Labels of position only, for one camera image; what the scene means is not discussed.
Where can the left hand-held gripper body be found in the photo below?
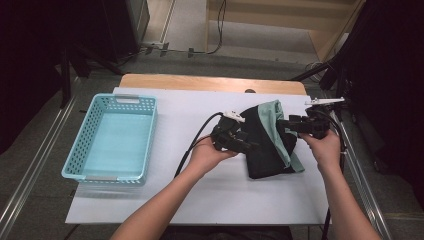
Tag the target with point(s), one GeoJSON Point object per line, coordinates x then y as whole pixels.
{"type": "Point", "coordinates": [226, 133]}

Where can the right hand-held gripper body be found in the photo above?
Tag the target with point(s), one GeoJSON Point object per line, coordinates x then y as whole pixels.
{"type": "Point", "coordinates": [316, 123]}

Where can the black and green t-shirt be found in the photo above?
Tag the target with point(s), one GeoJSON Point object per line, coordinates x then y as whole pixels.
{"type": "Point", "coordinates": [266, 156]}

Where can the light blue plastic basket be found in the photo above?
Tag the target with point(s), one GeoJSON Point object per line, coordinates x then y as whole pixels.
{"type": "Point", "coordinates": [116, 143]}

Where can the person's right hand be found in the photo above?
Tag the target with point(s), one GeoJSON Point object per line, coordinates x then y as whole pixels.
{"type": "Point", "coordinates": [326, 150]}

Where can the person's left hand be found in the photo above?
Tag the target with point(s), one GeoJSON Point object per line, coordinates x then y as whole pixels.
{"type": "Point", "coordinates": [206, 155]}

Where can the white table cover sheet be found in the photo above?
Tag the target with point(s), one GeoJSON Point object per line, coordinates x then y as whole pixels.
{"type": "Point", "coordinates": [200, 106]}

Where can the black stand legs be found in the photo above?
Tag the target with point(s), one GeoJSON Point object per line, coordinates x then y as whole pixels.
{"type": "Point", "coordinates": [316, 70]}
{"type": "Point", "coordinates": [66, 76]}

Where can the person's dark clothing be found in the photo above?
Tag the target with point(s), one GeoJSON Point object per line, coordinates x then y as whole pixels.
{"type": "Point", "coordinates": [216, 233]}

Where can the light wooden steps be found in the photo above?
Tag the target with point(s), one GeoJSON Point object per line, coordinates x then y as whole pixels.
{"type": "Point", "coordinates": [266, 16]}

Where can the white power strip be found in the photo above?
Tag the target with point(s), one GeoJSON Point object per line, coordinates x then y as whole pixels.
{"type": "Point", "coordinates": [153, 45]}

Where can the grey metal cabinet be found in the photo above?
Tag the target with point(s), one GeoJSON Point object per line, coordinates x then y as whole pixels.
{"type": "Point", "coordinates": [138, 16]}

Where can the metal floor rail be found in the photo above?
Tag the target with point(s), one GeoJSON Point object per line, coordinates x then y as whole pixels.
{"type": "Point", "coordinates": [36, 156]}
{"type": "Point", "coordinates": [366, 186]}

